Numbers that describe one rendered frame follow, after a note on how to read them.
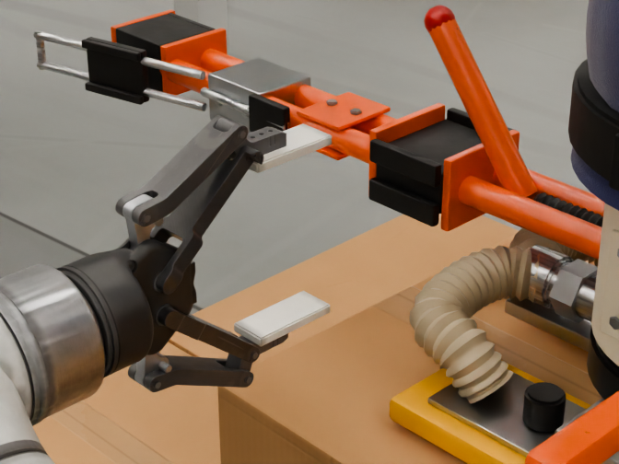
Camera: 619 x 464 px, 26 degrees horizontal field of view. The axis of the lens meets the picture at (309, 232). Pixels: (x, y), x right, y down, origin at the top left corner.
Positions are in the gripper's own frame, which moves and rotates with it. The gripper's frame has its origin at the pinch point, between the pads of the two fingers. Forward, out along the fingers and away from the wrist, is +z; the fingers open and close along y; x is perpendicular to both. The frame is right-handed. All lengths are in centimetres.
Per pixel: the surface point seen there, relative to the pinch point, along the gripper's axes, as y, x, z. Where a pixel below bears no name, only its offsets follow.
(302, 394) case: 13.4, 1.2, -1.5
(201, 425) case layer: 53, -45, 25
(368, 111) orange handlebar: -1.8, -8.7, 15.4
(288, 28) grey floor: 106, -261, 241
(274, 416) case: 13.4, 1.8, -4.9
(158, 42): -2.8, -31.8, 11.7
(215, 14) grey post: 88, -248, 197
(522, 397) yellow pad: 10.2, 15.6, 6.4
